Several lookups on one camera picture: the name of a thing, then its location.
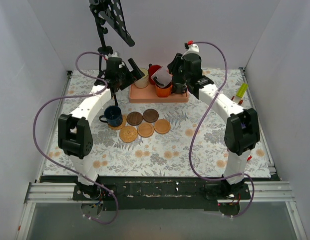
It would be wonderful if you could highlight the black music stand tripod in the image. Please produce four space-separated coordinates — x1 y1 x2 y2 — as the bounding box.
89 0 135 105

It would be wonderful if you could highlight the grey lilac mug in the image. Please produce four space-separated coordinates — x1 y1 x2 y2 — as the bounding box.
151 66 172 89

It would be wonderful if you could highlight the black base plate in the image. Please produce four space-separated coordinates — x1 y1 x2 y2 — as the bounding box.
40 175 282 212

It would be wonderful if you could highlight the red mug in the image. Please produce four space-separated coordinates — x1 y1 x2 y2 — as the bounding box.
148 64 161 85

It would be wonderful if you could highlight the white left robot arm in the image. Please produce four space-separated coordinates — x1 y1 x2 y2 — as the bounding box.
58 56 144 200

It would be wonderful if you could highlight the woven cork coaster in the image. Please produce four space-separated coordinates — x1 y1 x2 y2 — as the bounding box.
108 114 127 131
119 126 138 143

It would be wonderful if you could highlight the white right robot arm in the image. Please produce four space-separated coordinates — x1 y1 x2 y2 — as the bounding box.
167 41 260 199

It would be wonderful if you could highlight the dark green mug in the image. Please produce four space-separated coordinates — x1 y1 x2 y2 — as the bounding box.
171 82 188 94

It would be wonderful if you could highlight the dark blue mug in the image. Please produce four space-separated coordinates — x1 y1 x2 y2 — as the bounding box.
99 105 123 127

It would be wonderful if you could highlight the dark wooden coaster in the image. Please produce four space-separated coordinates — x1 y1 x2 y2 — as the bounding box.
142 108 159 123
126 111 143 126

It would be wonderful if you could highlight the cream enamel mug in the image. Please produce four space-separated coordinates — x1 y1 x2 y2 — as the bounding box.
134 68 149 89

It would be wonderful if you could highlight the floral table mat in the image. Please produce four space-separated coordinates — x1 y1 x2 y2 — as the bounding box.
43 68 273 178

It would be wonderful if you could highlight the toy brick car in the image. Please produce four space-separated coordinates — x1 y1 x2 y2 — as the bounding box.
232 83 248 105

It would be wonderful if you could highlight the light wooden coaster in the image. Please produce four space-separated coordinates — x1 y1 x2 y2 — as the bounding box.
137 122 154 138
154 119 171 135

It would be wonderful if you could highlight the orange mug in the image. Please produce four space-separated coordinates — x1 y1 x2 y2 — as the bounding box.
155 84 172 98

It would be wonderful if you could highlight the pink serving tray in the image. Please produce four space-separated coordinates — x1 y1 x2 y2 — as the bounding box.
128 82 189 104

